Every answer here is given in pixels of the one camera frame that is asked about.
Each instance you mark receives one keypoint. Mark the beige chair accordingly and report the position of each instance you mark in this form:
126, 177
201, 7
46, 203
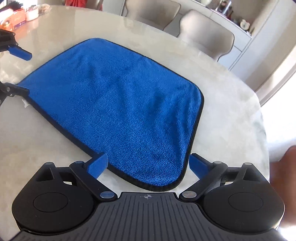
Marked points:
208, 36
158, 14

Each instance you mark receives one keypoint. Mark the beige chair right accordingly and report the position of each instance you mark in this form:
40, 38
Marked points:
208, 36

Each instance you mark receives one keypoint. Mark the orange box on table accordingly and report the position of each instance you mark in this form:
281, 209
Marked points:
11, 19

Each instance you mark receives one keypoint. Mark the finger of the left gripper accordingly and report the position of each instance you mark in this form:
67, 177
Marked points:
10, 90
8, 43

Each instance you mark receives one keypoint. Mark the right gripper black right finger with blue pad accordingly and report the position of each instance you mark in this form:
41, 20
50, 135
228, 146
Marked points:
213, 175

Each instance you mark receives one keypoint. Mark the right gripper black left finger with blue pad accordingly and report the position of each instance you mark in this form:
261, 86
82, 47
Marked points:
78, 181

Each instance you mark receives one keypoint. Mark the beige chair left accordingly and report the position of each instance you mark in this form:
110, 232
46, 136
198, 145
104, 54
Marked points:
158, 14

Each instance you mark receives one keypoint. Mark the red cloth on chair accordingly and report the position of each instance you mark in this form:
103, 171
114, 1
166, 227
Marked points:
76, 3

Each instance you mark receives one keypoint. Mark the person's right hand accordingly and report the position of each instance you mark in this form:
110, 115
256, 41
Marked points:
282, 179

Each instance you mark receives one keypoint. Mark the small alarm clock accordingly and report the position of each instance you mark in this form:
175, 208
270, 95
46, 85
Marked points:
244, 25

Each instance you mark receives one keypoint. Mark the blue and grey towel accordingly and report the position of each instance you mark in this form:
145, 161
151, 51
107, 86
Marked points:
106, 98

